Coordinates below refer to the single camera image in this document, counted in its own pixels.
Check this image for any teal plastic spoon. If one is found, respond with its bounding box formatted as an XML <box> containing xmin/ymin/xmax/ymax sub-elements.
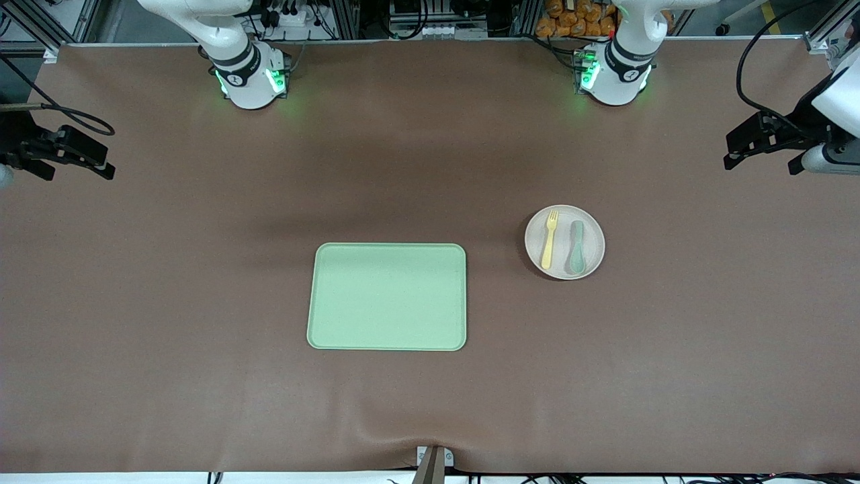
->
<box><xmin>569</xmin><ymin>220</ymin><xmax>587</xmax><ymax>275</ymax></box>

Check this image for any beige speckled round plate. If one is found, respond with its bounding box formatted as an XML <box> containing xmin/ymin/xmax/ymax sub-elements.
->
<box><xmin>524</xmin><ymin>204</ymin><xmax>606</xmax><ymax>281</ymax></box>

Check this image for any yellow plastic fork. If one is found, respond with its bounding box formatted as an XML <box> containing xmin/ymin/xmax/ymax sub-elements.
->
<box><xmin>541</xmin><ymin>210</ymin><xmax>560</xmax><ymax>271</ymax></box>

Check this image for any brown table mat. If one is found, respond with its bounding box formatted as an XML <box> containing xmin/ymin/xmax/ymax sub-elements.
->
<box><xmin>0</xmin><ymin>39</ymin><xmax>860</xmax><ymax>475</ymax></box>

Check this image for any orange packaged goods pile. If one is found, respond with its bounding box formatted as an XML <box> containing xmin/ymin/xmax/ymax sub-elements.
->
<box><xmin>535</xmin><ymin>0</ymin><xmax>674</xmax><ymax>38</ymax></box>

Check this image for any white power strip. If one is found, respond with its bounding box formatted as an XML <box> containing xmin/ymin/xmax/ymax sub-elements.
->
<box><xmin>267</xmin><ymin>5</ymin><xmax>318</xmax><ymax>29</ymax></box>

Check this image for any light green rectangular tray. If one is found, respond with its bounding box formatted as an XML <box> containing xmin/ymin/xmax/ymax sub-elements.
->
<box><xmin>307</xmin><ymin>243</ymin><xmax>468</xmax><ymax>352</ymax></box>

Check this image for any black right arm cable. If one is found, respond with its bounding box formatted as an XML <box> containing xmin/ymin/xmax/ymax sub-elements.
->
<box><xmin>0</xmin><ymin>54</ymin><xmax>116</xmax><ymax>136</ymax></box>

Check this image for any aluminium frame profile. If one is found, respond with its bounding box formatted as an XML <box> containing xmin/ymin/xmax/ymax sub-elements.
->
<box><xmin>0</xmin><ymin>0</ymin><xmax>101</xmax><ymax>63</ymax></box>
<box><xmin>803</xmin><ymin>0</ymin><xmax>860</xmax><ymax>56</ymax></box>

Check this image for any metal table edge bracket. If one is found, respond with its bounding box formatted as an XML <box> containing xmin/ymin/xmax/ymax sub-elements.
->
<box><xmin>415</xmin><ymin>445</ymin><xmax>455</xmax><ymax>484</ymax></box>

